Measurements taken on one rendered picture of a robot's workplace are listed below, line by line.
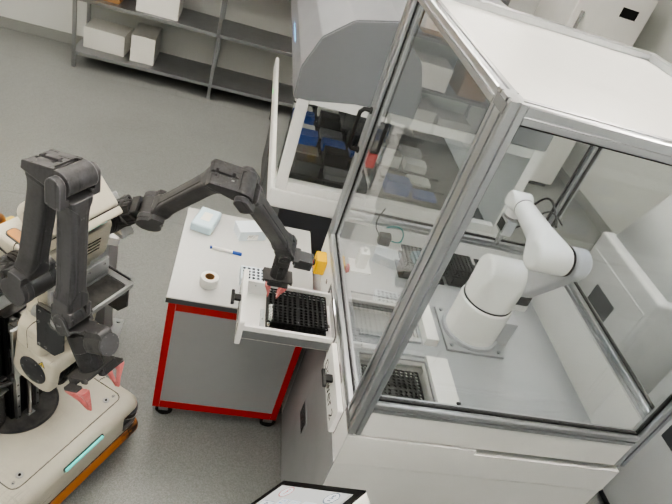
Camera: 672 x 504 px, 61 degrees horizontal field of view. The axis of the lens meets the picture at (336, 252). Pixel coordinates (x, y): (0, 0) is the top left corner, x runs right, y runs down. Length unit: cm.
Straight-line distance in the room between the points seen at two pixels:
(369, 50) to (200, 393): 163
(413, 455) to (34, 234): 122
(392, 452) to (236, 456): 108
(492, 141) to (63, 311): 102
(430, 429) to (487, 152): 90
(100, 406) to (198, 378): 40
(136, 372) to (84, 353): 146
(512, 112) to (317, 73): 144
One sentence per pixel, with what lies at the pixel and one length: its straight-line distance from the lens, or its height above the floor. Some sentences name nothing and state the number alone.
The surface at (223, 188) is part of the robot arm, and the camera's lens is 151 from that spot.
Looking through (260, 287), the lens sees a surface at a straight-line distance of 219.
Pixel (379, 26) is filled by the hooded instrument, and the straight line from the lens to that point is 246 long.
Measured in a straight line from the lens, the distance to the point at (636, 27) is 606.
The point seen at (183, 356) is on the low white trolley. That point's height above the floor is 43.
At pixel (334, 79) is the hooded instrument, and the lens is 251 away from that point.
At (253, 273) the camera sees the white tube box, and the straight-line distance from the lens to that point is 237.
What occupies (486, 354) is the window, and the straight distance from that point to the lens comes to 159.
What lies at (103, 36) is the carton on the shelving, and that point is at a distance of 586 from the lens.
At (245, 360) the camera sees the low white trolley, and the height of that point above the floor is 46.
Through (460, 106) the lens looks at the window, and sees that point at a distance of 142.
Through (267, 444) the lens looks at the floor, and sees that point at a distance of 282.
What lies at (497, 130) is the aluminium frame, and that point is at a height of 193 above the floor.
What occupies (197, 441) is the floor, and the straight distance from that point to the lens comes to 277.
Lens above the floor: 229
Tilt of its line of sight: 35 degrees down
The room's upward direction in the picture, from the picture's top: 20 degrees clockwise
